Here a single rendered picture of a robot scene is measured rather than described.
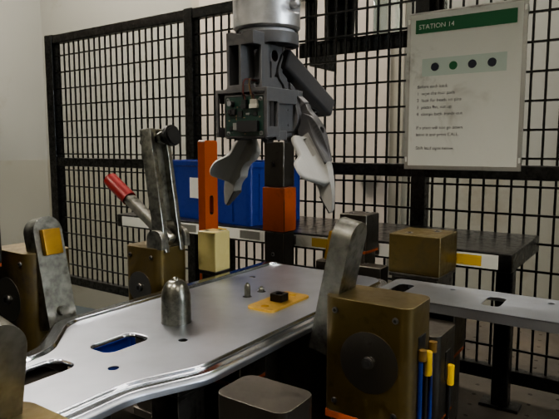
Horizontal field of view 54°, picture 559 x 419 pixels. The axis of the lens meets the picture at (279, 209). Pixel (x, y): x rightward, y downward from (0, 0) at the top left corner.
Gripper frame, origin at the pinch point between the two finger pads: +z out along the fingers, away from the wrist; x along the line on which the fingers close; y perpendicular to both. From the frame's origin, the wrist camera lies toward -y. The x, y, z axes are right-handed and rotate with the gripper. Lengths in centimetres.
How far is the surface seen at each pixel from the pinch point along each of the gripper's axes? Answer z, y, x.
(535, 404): 42, -56, 20
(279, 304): 11.2, 1.8, 1.2
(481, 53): -24, -55, 8
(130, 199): 0.1, 0.7, -25.9
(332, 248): 2.3, 7.4, 11.4
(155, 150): -7.0, 1.2, -19.8
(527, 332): 43, -99, 11
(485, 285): 66, -229, -32
